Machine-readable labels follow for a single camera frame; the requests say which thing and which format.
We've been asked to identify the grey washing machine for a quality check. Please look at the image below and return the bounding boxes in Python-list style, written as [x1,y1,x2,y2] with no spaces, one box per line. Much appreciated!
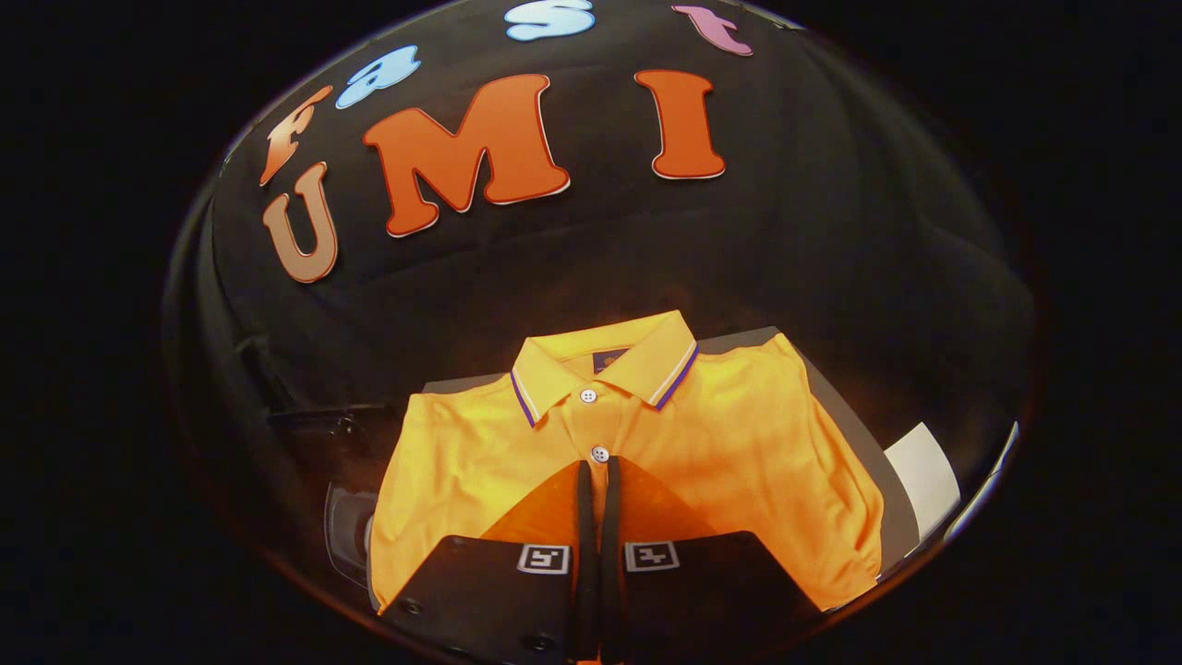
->
[323,480,381,592]

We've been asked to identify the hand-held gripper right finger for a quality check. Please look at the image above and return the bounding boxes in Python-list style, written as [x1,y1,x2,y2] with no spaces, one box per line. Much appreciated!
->
[598,455,825,664]

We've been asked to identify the grey cabinet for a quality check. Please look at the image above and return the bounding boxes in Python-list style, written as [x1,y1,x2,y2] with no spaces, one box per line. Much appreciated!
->
[420,325,924,583]

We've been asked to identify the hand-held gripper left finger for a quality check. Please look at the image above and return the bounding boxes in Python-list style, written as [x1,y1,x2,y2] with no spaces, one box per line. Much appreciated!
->
[377,459,594,660]

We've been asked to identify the white paper sheet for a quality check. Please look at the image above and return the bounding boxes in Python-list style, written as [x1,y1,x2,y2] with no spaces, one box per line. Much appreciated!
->
[885,422,961,544]

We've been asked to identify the yellow polo shirt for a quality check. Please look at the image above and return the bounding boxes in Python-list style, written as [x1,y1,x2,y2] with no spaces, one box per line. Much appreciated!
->
[368,309,886,612]

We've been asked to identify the black backdrop cloth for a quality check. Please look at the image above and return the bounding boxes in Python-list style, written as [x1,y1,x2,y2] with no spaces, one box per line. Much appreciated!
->
[164,0,1040,592]

